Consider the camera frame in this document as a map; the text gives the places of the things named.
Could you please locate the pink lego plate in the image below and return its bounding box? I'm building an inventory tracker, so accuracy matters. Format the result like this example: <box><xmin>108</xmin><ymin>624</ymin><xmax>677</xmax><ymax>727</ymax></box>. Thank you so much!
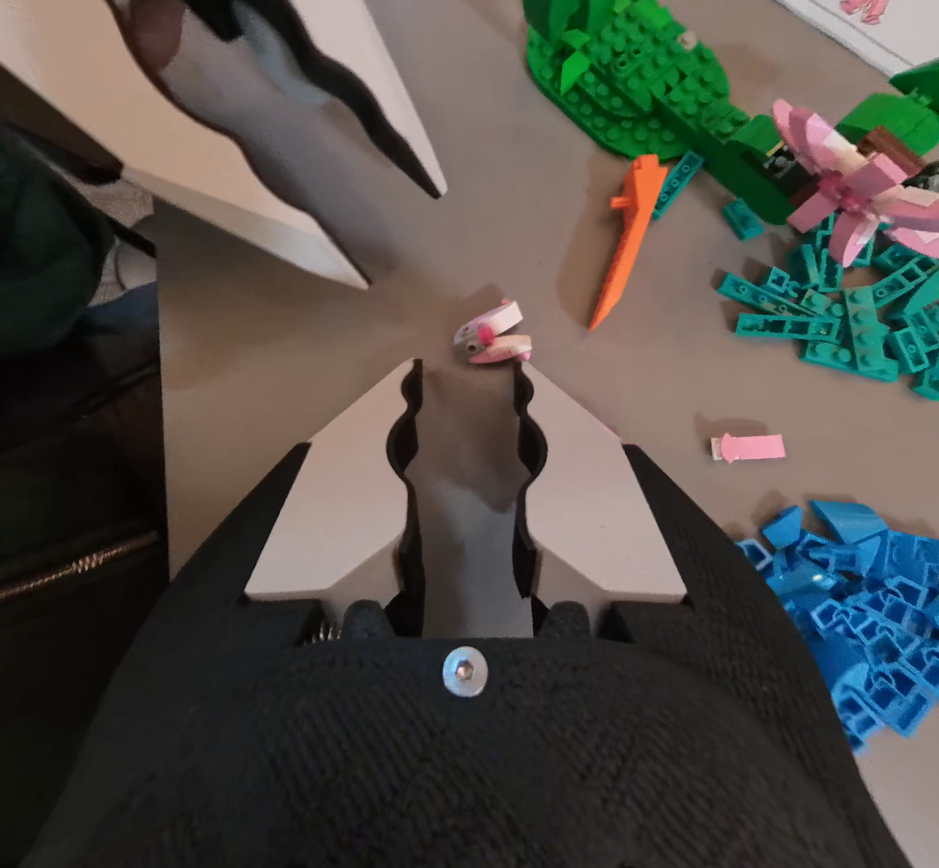
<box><xmin>709</xmin><ymin>432</ymin><xmax>786</xmax><ymax>464</ymax></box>

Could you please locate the orange brick separator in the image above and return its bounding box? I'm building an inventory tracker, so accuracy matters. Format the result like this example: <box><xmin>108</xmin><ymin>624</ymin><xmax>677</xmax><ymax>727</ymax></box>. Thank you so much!
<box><xmin>587</xmin><ymin>154</ymin><xmax>669</xmax><ymax>334</ymax></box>

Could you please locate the pink lego flower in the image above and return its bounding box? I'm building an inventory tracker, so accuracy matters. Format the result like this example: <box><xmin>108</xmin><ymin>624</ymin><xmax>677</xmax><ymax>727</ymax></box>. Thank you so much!
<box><xmin>772</xmin><ymin>99</ymin><xmax>939</xmax><ymax>269</ymax></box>

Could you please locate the pile of teal lego pieces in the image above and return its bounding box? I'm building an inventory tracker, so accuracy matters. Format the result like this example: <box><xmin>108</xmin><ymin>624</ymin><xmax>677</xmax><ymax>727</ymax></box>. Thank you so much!
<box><xmin>715</xmin><ymin>219</ymin><xmax>939</xmax><ymax>401</ymax></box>

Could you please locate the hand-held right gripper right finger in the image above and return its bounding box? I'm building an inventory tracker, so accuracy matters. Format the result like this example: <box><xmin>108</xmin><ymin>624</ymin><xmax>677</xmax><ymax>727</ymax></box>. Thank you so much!
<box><xmin>514</xmin><ymin>360</ymin><xmax>688</xmax><ymax>616</ymax></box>

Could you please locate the green lego plant build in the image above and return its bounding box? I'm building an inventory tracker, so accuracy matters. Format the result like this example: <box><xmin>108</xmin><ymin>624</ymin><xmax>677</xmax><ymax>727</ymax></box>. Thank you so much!
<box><xmin>521</xmin><ymin>0</ymin><xmax>939</xmax><ymax>227</ymax></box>

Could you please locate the long teal lego plate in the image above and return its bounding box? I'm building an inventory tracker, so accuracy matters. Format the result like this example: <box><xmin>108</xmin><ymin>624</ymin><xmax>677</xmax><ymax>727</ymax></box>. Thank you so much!
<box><xmin>650</xmin><ymin>151</ymin><xmax>705</xmax><ymax>221</ymax></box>

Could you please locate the person's dark clothing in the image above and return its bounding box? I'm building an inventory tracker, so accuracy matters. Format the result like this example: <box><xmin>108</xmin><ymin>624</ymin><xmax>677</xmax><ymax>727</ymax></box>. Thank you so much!
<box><xmin>0</xmin><ymin>120</ymin><xmax>170</xmax><ymax>868</ymax></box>

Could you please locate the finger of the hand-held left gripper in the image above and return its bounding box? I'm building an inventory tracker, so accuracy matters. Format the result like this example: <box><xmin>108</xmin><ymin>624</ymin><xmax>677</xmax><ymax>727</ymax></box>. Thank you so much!
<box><xmin>139</xmin><ymin>0</ymin><xmax>448</xmax><ymax>200</ymax></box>
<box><xmin>0</xmin><ymin>0</ymin><xmax>370</xmax><ymax>291</ymax></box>

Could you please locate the small teal lego brick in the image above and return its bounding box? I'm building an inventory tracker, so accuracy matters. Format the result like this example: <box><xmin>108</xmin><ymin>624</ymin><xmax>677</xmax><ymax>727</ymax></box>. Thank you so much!
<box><xmin>721</xmin><ymin>199</ymin><xmax>765</xmax><ymax>241</ymax></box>

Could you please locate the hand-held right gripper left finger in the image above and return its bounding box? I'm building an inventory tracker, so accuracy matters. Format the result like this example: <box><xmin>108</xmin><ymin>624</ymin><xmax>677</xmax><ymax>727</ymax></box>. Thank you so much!
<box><xmin>244</xmin><ymin>358</ymin><xmax>426</xmax><ymax>616</ymax></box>

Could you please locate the small pink lego assembly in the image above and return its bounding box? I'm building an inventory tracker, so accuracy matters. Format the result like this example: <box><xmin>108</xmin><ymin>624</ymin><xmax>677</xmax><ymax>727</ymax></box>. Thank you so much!
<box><xmin>453</xmin><ymin>299</ymin><xmax>533</xmax><ymax>366</ymax></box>

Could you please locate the pile of blue lego pieces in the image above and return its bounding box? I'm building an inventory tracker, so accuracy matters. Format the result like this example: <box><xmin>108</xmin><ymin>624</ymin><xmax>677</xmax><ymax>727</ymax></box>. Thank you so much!
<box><xmin>734</xmin><ymin>500</ymin><xmax>939</xmax><ymax>755</ymax></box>

